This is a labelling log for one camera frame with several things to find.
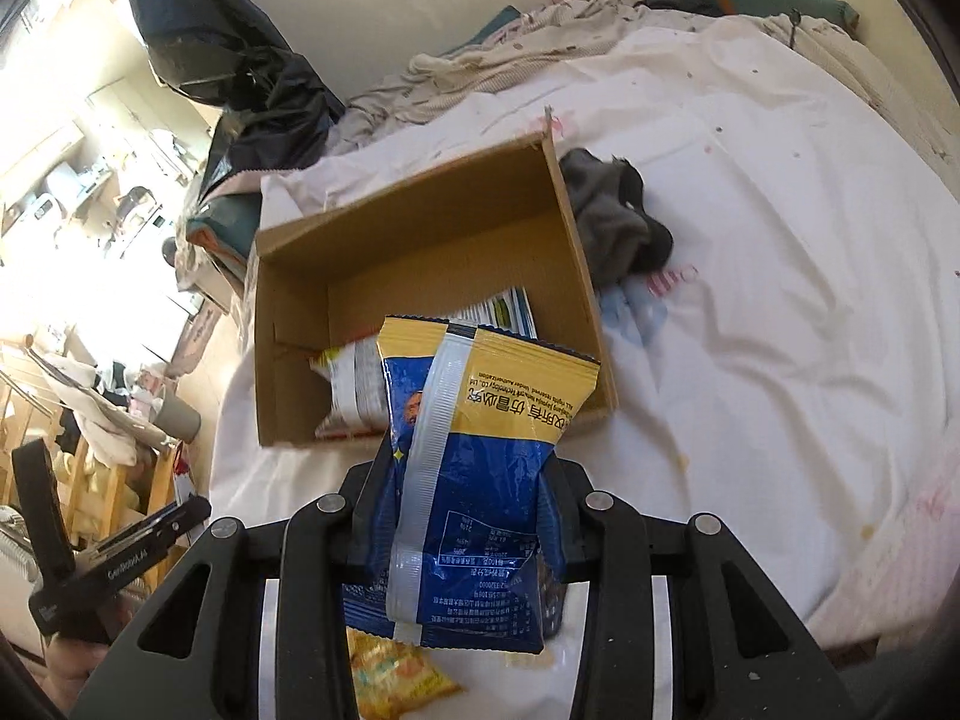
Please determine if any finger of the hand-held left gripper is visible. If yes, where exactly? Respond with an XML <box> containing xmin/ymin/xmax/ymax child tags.
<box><xmin>11</xmin><ymin>441</ymin><xmax>76</xmax><ymax>582</ymax></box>
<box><xmin>86</xmin><ymin>495</ymin><xmax>213</xmax><ymax>565</ymax></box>

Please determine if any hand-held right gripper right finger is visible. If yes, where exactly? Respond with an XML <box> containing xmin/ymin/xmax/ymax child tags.
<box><xmin>550</xmin><ymin>456</ymin><xmax>893</xmax><ymax>720</ymax></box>

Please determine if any blue yellow snack packet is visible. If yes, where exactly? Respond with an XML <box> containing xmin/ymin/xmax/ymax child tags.
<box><xmin>341</xmin><ymin>315</ymin><xmax>602</xmax><ymax>655</ymax></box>

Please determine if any white cloth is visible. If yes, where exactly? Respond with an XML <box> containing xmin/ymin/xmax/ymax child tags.
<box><xmin>37</xmin><ymin>360</ymin><xmax>167</xmax><ymax>467</ymax></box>

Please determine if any black plastic bag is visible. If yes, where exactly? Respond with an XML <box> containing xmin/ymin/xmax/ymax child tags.
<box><xmin>120</xmin><ymin>0</ymin><xmax>347</xmax><ymax>173</ymax></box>

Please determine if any crumpled striped blanket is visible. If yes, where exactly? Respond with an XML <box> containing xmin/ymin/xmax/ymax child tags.
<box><xmin>330</xmin><ymin>0</ymin><xmax>653</xmax><ymax>158</ymax></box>

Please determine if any white printed snack packet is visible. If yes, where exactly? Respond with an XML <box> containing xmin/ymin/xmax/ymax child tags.
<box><xmin>431</xmin><ymin>286</ymin><xmax>539</xmax><ymax>342</ymax></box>

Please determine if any teal cushion with orange stripe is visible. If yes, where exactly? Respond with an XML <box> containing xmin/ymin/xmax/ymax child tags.
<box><xmin>645</xmin><ymin>0</ymin><xmax>860</xmax><ymax>35</ymax></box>

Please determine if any white red striped snack packet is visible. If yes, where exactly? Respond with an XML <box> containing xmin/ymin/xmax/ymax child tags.
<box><xmin>310</xmin><ymin>337</ymin><xmax>391</xmax><ymax>440</ymax></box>

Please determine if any teal orange bedding pile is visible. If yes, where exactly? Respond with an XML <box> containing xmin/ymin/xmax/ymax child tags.
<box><xmin>184</xmin><ymin>172</ymin><xmax>260</xmax><ymax>275</ymax></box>

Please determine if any wooden rack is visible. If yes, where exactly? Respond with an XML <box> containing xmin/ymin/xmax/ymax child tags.
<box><xmin>0</xmin><ymin>345</ymin><xmax>188</xmax><ymax>563</ymax></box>

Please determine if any brown cardboard box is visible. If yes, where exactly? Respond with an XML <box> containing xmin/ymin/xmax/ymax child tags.
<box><xmin>251</xmin><ymin>106</ymin><xmax>619</xmax><ymax>451</ymax></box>

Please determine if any person's left hand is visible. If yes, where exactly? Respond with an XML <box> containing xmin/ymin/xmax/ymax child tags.
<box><xmin>45</xmin><ymin>615</ymin><xmax>113</xmax><ymax>717</ymax></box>

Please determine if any grey waste bin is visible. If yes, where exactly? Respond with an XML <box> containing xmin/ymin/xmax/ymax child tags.
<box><xmin>154</xmin><ymin>390</ymin><xmax>202</xmax><ymax>442</ymax></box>

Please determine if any grey black cloth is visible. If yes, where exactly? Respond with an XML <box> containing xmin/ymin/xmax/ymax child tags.
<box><xmin>559</xmin><ymin>148</ymin><xmax>674</xmax><ymax>290</ymax></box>

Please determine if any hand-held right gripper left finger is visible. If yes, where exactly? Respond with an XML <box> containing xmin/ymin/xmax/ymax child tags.
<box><xmin>71</xmin><ymin>436</ymin><xmax>400</xmax><ymax>720</ymax></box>

